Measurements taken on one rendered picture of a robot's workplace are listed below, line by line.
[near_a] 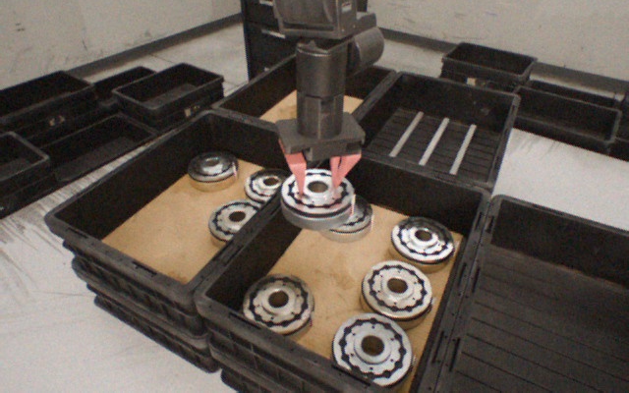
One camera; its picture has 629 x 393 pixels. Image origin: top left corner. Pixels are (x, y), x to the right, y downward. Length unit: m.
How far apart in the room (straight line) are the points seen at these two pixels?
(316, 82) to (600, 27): 3.41
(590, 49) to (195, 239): 3.46
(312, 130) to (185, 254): 0.35
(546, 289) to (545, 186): 0.50
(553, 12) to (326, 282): 3.35
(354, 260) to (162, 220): 0.36
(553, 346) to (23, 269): 0.97
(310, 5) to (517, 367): 0.52
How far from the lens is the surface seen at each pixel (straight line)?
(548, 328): 0.69
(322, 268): 0.67
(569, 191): 1.21
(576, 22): 3.78
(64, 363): 0.83
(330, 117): 0.47
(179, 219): 0.79
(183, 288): 0.54
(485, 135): 1.08
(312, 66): 0.45
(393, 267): 0.64
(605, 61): 3.83
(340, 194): 0.57
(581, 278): 0.79
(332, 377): 0.47
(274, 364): 0.54
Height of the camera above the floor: 1.35
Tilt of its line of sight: 39 degrees down
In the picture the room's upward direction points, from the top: straight up
